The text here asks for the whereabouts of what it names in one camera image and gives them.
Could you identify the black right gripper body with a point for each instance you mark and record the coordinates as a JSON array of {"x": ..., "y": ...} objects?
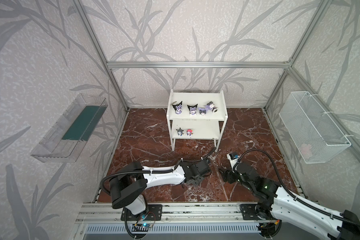
[{"x": 229, "y": 175}]

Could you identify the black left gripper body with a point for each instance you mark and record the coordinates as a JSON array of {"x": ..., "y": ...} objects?
[{"x": 202, "y": 169}]

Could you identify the pink red blue toy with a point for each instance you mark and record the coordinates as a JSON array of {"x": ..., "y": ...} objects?
[{"x": 189, "y": 132}]

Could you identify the grey blue penguin toy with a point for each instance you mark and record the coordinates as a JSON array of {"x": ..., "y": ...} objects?
[{"x": 180, "y": 132}]

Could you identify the purple winged figure toy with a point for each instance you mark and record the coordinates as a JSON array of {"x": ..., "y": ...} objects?
[{"x": 203, "y": 111}]

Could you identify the black purple figure toy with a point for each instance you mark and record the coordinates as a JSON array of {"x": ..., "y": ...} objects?
[
  {"x": 192, "y": 109},
  {"x": 177, "y": 106}
]

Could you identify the purple hat figure toy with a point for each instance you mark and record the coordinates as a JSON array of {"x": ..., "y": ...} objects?
[{"x": 210, "y": 106}]

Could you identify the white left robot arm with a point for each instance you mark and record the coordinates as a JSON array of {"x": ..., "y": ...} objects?
[{"x": 126, "y": 187}]

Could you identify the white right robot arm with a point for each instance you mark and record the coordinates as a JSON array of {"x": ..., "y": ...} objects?
[{"x": 276, "y": 201}]

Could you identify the white two-tier shelf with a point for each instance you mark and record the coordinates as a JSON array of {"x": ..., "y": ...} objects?
[{"x": 209, "y": 127}]

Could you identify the pink toy in basket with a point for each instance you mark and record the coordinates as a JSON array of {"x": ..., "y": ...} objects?
[{"x": 306, "y": 151}]

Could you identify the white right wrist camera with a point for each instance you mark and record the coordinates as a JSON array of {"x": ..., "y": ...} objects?
[{"x": 234, "y": 160}]

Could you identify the white wire mesh basket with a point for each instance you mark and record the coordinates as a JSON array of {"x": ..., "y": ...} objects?
[{"x": 308, "y": 123}]

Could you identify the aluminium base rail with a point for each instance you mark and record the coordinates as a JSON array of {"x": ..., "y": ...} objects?
[{"x": 193, "y": 212}]

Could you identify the aluminium frame horizontal bar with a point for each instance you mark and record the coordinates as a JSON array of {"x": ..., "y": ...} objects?
[{"x": 208, "y": 65}]

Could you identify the clear plastic wall bin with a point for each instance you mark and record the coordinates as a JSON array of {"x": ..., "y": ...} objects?
[{"x": 67, "y": 138}]

